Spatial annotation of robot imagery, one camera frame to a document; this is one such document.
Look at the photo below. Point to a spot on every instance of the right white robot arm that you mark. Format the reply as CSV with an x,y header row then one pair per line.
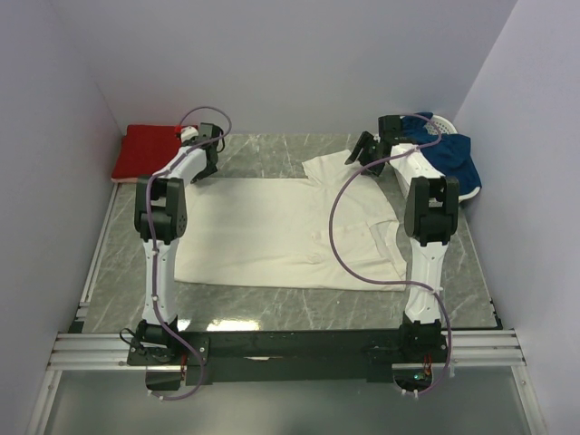
x,y
431,217

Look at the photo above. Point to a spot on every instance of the white plastic laundry basket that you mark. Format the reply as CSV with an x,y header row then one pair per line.
x,y
409,164

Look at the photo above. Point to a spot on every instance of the aluminium extrusion rail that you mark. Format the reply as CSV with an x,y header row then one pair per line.
x,y
469,348

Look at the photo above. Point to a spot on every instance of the folded pink t shirt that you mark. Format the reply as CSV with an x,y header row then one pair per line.
x,y
119,179

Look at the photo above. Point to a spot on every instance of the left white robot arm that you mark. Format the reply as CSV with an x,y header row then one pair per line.
x,y
160,218

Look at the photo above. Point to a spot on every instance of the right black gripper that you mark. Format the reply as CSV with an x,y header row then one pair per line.
x,y
364,141

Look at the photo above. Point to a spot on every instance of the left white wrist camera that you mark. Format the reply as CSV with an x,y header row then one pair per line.
x,y
186,134

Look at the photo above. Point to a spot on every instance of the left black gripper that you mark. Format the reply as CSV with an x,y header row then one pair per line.
x,y
204,174

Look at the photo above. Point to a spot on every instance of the cream white t shirt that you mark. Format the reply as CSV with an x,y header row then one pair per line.
x,y
326,230

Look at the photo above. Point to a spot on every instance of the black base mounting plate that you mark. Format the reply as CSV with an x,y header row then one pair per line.
x,y
325,368

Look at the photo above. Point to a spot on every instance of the crumpled blue t shirt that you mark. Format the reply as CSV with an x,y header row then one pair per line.
x,y
451,156

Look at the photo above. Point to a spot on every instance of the folded red t shirt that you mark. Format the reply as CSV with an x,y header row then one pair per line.
x,y
146,149

